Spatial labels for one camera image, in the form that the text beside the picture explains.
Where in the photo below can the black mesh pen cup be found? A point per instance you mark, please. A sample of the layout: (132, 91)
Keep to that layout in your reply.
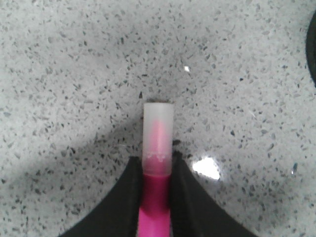
(311, 48)

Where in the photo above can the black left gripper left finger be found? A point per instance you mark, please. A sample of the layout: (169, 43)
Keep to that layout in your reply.
(117, 214)

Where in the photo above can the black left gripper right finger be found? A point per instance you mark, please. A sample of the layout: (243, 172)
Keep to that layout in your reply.
(193, 212)

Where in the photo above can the pink marker pen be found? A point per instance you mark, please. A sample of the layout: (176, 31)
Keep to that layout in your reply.
(154, 210)

